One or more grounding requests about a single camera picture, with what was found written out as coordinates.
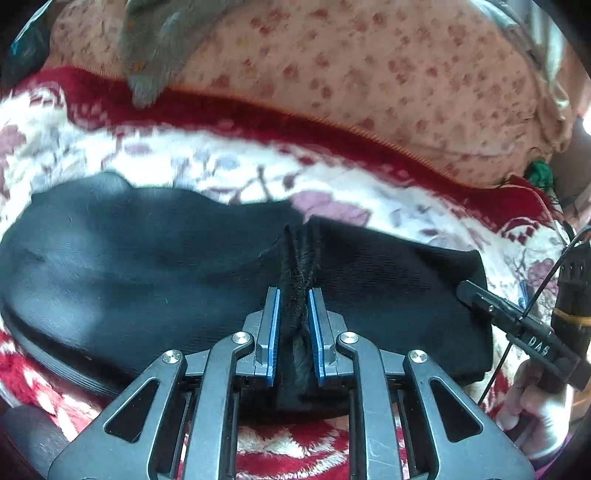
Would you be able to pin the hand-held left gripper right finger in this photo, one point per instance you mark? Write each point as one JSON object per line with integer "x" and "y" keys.
{"x": 316, "y": 337}

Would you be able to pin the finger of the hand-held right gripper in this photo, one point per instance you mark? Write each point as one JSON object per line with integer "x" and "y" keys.
{"x": 523, "y": 293}
{"x": 485, "y": 302}

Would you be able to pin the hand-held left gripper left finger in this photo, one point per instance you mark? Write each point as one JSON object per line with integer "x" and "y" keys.
{"x": 274, "y": 337}

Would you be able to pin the black pants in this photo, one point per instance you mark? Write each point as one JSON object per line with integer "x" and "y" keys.
{"x": 138, "y": 267}

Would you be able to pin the person's right hand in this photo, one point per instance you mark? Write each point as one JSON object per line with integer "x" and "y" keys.
{"x": 531, "y": 410}

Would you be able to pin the beige cloth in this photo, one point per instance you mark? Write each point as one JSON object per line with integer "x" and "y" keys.
{"x": 558, "y": 120}

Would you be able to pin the plush floral blanket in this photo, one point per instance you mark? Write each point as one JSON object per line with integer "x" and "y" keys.
{"x": 184, "y": 147}

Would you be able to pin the floral beige pillow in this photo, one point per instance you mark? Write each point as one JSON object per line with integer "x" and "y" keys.
{"x": 369, "y": 69}

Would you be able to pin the grey fleece cloth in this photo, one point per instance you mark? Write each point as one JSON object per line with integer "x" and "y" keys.
{"x": 157, "y": 50}

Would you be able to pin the blue bag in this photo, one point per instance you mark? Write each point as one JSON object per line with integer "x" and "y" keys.
{"x": 27, "y": 55}

